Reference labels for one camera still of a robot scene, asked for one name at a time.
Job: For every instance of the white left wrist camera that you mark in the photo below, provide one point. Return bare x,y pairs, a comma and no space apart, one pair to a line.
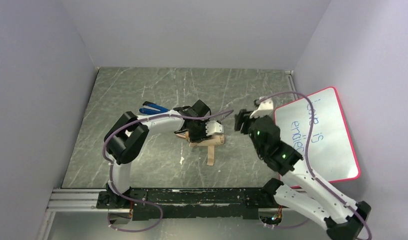
213,127

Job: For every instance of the beige folding umbrella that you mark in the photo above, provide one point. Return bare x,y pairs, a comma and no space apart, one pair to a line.
211,143

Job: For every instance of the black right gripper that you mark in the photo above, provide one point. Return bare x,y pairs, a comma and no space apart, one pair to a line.
245,120

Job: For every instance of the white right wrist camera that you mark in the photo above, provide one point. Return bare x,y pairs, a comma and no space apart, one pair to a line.
263,108

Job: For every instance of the aluminium frame rail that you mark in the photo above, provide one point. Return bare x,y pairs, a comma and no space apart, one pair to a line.
75,200

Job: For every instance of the blue stapler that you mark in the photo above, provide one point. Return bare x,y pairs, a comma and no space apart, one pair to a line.
150,108

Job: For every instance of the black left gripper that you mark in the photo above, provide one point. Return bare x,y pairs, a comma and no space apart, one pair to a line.
197,132

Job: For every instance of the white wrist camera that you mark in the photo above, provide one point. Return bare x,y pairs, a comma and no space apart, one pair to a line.
213,127
263,108

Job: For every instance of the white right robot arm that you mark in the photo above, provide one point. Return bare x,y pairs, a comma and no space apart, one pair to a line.
340,216

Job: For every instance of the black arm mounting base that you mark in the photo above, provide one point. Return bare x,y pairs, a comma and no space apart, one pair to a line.
249,203

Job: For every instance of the pink-framed whiteboard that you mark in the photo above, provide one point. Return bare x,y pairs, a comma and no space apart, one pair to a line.
331,152

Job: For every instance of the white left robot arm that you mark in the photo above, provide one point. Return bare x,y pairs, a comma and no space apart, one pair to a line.
124,141

